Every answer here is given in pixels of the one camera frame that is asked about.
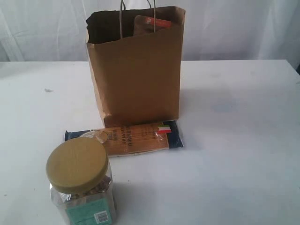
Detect brown paper pouch orange label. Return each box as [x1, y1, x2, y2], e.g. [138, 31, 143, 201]
[133, 15, 172, 36]

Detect clear jar gold lid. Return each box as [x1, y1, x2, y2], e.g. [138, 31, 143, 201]
[46, 137, 116, 225]

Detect brown paper bag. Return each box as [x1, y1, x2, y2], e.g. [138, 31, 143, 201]
[86, 6, 186, 128]

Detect spaghetti packet blue orange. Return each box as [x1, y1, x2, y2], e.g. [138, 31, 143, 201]
[64, 120, 184, 156]

